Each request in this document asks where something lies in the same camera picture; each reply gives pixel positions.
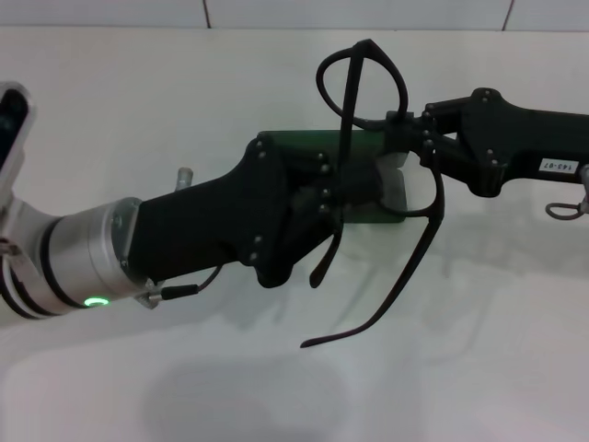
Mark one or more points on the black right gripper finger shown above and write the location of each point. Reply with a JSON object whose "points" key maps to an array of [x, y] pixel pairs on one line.
{"points": [[396, 145], [442, 119]]}

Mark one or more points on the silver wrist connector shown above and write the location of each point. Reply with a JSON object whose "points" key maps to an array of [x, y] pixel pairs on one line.
{"points": [[585, 182], [184, 177]]}

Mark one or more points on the green glasses case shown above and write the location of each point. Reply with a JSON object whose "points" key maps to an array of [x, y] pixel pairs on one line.
{"points": [[299, 138]]}

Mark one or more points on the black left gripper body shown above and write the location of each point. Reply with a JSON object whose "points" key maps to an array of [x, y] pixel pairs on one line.
{"points": [[207, 225]]}

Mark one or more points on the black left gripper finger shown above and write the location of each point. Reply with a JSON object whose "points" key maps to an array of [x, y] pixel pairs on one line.
{"points": [[363, 195], [363, 172]]}

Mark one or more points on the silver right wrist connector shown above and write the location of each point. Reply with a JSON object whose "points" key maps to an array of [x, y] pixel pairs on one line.
{"points": [[585, 182]]}

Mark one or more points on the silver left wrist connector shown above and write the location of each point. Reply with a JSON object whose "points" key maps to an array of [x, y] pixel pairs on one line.
{"points": [[184, 177]]}

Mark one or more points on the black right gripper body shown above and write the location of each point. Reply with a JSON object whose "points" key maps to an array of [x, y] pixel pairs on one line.
{"points": [[515, 143]]}

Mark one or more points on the black glasses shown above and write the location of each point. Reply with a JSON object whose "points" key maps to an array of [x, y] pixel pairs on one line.
{"points": [[352, 92]]}

